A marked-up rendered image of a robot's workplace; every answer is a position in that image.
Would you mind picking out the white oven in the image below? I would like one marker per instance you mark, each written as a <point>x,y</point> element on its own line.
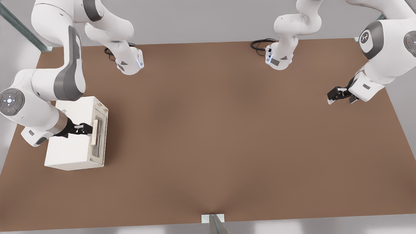
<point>71,149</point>

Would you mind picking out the oven door with glass window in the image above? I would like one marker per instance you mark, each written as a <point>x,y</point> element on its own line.
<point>101,136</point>

